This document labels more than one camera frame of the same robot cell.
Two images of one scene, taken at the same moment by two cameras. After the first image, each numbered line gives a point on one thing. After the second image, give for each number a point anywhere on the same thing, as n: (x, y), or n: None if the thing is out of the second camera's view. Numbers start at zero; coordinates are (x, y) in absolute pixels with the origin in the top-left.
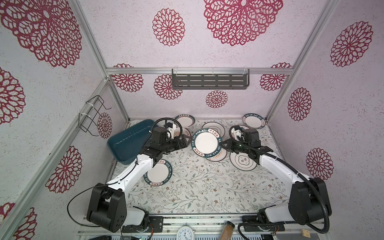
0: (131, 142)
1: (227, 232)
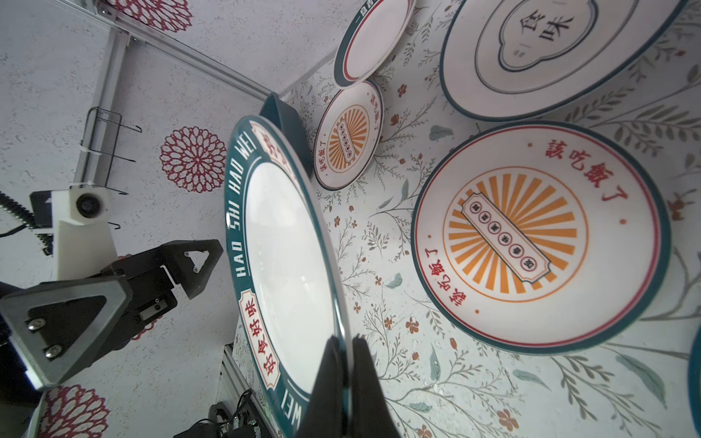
0: (287, 119)
1: None
